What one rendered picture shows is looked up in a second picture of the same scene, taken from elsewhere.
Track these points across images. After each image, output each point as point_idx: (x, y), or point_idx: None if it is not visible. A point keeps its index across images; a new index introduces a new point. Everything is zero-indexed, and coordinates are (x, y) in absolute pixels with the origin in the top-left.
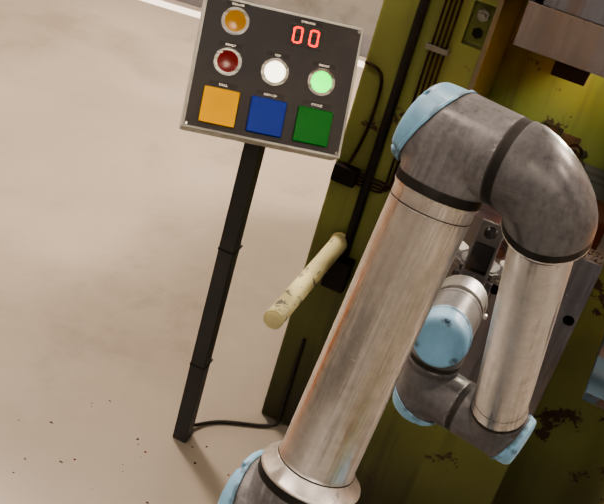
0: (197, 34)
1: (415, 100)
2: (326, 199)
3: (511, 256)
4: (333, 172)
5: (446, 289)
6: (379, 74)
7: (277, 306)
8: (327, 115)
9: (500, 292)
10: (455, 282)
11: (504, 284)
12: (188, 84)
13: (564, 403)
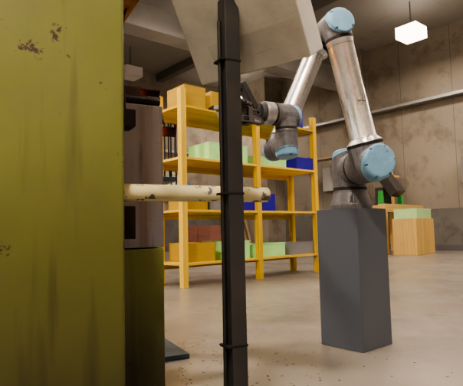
0: None
1: (349, 11)
2: (123, 153)
3: (320, 61)
4: (135, 118)
5: (278, 103)
6: (124, 19)
7: (260, 187)
8: None
9: (313, 76)
10: (272, 102)
11: (316, 73)
12: (313, 12)
13: None
